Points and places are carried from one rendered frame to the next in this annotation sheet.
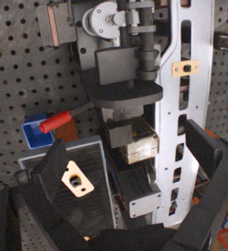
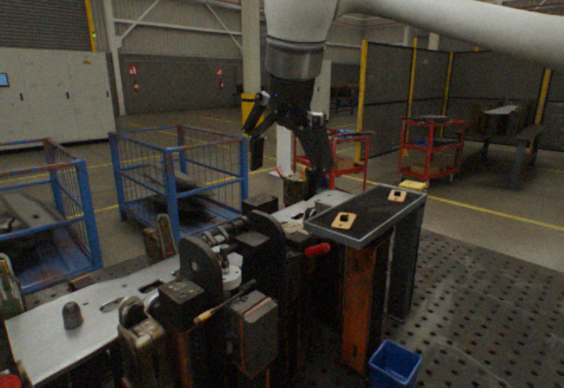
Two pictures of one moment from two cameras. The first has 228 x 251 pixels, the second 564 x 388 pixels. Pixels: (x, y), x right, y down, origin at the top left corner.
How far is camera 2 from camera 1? 0.52 m
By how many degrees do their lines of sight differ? 45
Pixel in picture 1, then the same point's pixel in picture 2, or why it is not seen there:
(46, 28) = (263, 309)
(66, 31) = (253, 296)
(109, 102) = (275, 223)
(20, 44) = not seen: outside the picture
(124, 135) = (295, 235)
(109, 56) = (250, 242)
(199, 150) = (258, 151)
